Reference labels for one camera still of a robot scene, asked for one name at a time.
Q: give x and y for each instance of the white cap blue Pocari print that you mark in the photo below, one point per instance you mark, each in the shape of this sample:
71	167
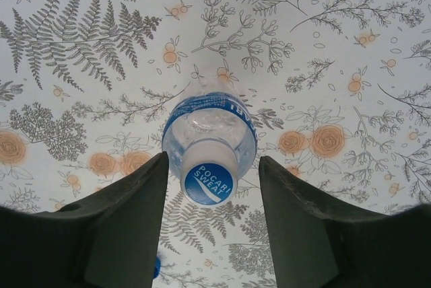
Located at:
208	180

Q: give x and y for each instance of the clear Pocari Sweat bottle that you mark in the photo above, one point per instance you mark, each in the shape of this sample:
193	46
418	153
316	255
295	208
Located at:
208	113

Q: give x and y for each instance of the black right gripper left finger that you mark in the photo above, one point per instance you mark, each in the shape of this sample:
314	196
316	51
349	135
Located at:
84	244

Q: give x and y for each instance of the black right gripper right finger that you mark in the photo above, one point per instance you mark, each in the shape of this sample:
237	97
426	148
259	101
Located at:
336	244

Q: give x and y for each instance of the floral patterned table cover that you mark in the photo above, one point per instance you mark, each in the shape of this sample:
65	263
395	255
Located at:
67	99

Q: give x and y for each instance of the blue bottle cap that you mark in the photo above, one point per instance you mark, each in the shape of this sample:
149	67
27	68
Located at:
157	268

